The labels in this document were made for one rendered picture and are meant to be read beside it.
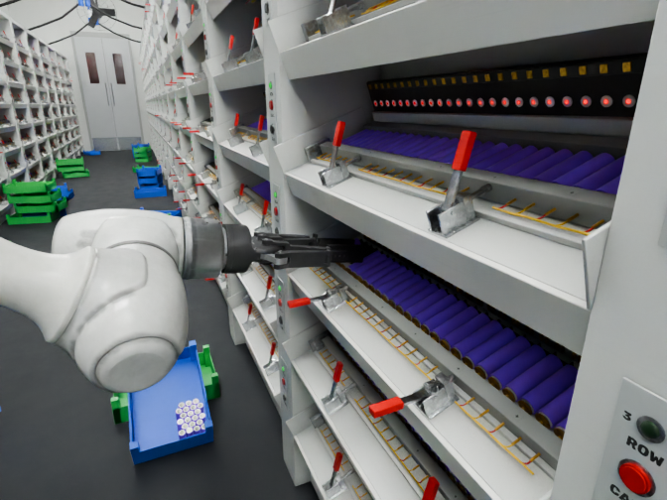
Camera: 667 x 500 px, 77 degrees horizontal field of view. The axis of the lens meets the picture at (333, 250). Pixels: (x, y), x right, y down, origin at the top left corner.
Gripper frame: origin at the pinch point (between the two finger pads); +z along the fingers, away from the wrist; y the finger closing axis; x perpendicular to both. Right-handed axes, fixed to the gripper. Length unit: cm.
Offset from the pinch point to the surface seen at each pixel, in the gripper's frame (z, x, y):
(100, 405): -39, 71, 66
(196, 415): -15, 59, 39
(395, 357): -2.0, 7.6, -22.6
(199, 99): -3, -27, 153
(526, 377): 3.4, 2.3, -37.1
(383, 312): -0.7, 4.1, -16.4
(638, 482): -8, -2, -53
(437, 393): -3.7, 6.0, -32.6
